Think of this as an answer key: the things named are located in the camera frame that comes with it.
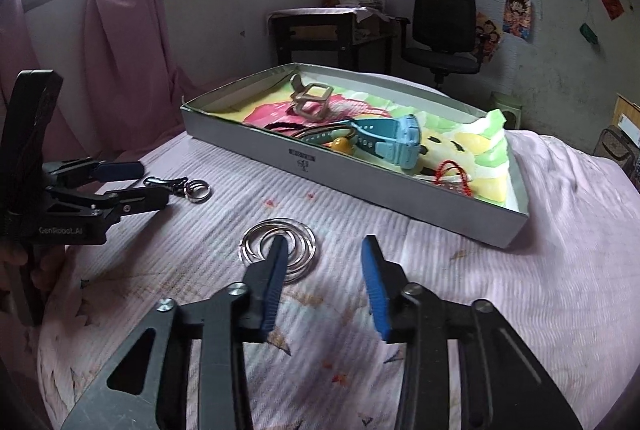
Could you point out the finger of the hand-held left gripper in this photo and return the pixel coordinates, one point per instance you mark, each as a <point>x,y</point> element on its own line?
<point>140,202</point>
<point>117,171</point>

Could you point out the grey cardboard box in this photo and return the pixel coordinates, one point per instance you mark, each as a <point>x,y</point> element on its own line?
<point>350,180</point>

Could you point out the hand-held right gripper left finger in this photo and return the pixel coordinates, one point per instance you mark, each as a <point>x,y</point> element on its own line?
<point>275,280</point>

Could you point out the dark wooden desk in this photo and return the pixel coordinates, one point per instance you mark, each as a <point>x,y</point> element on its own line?
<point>310,17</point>

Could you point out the cartoon figures poster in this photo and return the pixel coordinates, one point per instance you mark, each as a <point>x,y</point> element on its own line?
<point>487,36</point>

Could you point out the colourful paper box lining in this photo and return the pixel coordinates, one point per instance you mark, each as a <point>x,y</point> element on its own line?
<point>480,150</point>

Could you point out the green bin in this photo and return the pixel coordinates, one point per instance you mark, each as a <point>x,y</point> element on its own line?
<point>507,110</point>

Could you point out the blue kids watch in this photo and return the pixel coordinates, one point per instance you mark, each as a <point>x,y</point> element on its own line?
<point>407,137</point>

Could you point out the green hanging ornament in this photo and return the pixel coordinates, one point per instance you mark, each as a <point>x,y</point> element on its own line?
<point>588,33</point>

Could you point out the silver bangles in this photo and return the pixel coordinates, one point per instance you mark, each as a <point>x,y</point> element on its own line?
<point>299,267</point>

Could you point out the black office chair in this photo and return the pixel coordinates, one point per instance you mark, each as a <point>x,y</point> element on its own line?
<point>445,17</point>

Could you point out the wooden cabinet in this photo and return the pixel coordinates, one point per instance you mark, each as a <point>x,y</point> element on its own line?
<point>631,115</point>

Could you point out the red paper square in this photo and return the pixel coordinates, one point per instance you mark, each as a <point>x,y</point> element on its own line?
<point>610,0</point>

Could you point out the pink curtain panel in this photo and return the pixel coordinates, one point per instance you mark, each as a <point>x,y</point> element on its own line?
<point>125,35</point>

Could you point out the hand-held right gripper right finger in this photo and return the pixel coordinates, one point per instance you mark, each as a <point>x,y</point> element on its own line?
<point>375,285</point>

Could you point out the anime character poster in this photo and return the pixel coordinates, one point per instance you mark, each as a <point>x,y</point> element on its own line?
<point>517,16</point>

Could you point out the person's left hand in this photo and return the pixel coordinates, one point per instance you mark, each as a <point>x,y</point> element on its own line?
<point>50,270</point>

